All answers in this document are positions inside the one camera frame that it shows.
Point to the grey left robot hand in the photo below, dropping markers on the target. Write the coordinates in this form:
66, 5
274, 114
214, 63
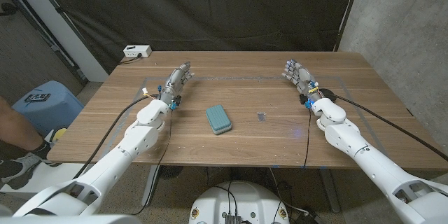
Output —
173, 85

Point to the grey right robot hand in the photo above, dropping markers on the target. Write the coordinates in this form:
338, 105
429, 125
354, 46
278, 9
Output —
304, 78

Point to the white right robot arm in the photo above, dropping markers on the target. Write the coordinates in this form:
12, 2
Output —
371, 162

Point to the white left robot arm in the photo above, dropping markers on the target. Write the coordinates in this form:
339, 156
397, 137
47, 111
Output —
115, 162

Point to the white power strip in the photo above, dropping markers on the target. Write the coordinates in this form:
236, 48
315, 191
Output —
137, 51

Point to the teal rectangular sponge block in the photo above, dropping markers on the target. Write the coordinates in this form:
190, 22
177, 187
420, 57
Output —
218, 119

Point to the grey tape outline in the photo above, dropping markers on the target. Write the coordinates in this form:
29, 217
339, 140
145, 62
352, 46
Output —
245, 78

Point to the black backdrop stand pole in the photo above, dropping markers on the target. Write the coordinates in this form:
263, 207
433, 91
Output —
348, 10

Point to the black backdrop cloth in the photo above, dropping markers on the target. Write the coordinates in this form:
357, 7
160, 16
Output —
210, 10

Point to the black round floor fan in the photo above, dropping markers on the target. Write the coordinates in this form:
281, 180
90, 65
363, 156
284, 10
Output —
171, 171

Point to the grey table leg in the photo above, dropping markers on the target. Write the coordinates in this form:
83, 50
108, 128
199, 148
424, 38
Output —
329, 189
151, 185

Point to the yellow round object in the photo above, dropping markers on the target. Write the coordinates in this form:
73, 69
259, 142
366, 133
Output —
59, 133

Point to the white pillar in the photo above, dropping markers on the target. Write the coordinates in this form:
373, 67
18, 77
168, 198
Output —
59, 24

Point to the black slanted stand bar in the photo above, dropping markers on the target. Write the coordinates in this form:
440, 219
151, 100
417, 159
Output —
49, 40

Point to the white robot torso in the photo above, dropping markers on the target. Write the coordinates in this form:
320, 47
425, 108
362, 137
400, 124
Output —
241, 199

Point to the black phone with pattern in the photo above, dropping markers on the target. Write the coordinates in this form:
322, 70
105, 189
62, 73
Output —
37, 97

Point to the white floor platform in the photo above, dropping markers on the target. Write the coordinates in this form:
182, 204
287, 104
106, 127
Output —
52, 178

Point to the person's bare leg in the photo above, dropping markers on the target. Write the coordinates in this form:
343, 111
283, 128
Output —
15, 126

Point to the grey and black shoe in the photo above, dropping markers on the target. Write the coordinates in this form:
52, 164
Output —
17, 168

